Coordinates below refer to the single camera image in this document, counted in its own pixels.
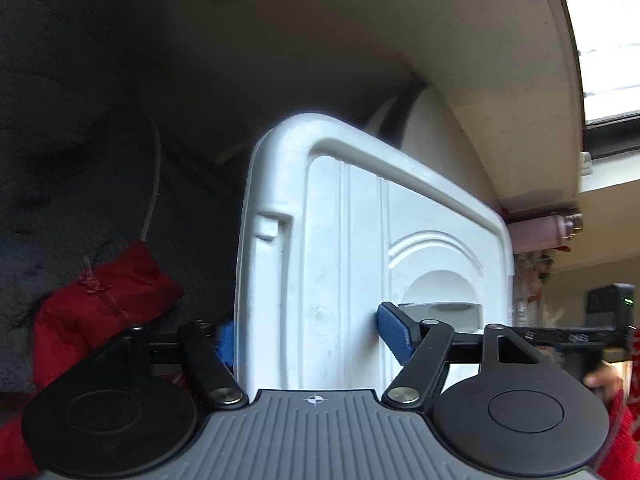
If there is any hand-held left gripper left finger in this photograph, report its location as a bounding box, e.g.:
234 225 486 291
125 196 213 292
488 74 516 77
92 320 249 408

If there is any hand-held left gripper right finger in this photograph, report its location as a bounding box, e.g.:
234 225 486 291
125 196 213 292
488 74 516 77
375 301 585 408

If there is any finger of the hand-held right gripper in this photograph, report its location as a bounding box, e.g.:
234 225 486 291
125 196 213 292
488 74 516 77
515 327 626 348

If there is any white plastic bin lid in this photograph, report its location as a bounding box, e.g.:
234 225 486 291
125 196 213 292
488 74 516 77
234 112 516 391

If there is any person's right forearm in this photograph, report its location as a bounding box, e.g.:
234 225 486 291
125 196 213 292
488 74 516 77
596 327 640 480

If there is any person's right hand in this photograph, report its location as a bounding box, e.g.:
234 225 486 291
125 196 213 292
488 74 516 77
584 364 625 403

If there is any pink water bottle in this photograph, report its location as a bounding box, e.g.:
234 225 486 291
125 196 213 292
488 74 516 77
510 212 584 254

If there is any red cloth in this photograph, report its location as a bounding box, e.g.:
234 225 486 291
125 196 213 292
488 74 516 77
0 240 236 480

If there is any white curved object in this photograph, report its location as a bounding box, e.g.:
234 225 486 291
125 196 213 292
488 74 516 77
364 82 501 211

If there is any chair with grey knit cover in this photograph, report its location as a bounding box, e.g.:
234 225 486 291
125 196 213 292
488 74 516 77
0 0 243 396

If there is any window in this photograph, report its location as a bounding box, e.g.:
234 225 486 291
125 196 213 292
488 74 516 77
547 0 640 128

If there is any white cord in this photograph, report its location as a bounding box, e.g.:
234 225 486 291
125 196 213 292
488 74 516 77
140 115 163 242

